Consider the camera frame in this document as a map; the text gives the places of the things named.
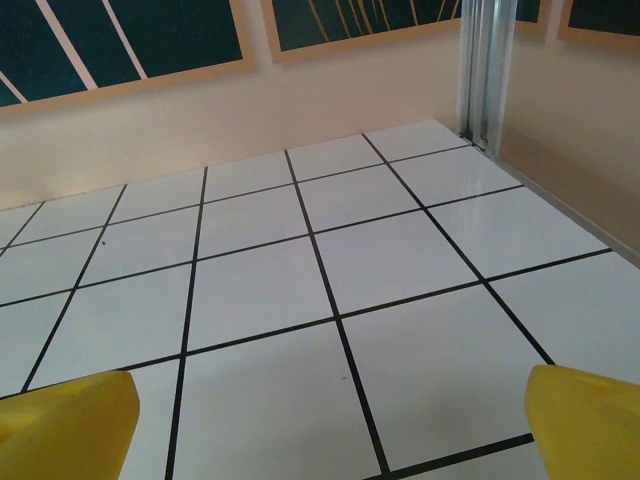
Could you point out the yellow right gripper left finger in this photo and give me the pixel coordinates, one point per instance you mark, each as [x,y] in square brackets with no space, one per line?
[65,430]

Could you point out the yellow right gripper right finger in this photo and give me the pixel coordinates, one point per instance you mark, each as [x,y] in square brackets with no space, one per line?
[590,430]

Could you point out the aluminium corner post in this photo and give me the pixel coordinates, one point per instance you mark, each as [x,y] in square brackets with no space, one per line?
[480,65]

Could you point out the white flower teal wall panel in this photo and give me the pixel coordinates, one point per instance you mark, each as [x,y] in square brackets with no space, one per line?
[175,40]

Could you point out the beige circle teal wall panel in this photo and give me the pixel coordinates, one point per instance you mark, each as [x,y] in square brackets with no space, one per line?
[300,25]

